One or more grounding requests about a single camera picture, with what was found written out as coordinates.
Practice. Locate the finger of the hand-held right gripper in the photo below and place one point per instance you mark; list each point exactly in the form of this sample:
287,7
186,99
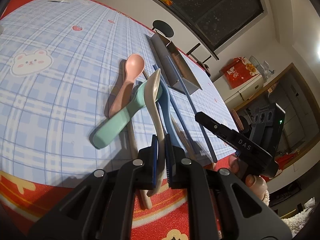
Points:
212,126

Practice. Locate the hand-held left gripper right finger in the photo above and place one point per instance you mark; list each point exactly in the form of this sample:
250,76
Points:
168,165

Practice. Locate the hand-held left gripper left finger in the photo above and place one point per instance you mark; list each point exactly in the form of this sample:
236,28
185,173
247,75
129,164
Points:
155,165

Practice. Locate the beige chopstick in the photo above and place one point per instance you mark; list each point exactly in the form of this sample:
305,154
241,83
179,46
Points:
178,132
146,200

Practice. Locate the blue spoon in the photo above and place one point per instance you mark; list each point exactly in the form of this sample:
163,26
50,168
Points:
170,122

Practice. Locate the green spoon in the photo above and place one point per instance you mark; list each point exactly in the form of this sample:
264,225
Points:
117,125

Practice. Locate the beige spoon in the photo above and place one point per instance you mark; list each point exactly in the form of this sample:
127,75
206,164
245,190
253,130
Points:
155,97

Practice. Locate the perforated metal utensil tray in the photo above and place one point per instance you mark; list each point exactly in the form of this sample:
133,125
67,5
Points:
165,55

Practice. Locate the pink spoon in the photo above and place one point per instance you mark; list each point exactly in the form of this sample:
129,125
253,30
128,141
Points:
130,75

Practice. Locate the person's right hand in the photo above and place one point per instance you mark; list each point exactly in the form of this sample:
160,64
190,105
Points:
255,183

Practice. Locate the cream refrigerator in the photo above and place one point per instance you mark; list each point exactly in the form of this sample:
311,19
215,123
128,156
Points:
247,95

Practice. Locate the red printed cloth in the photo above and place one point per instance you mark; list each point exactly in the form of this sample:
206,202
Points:
240,73

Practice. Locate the black metal rack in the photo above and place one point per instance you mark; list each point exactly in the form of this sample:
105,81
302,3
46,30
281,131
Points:
197,52

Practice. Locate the black round-back chair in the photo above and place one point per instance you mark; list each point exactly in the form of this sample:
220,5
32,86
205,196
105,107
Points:
163,27

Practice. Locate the red tablecloth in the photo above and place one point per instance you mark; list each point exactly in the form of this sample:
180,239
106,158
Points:
50,200

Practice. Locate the blue plaid tablecloth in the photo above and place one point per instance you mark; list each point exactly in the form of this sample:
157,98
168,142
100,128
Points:
62,92

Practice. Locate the dark window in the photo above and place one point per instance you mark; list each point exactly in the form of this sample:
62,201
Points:
220,7

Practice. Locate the small white packet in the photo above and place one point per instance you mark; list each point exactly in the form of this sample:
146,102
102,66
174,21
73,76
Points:
60,0

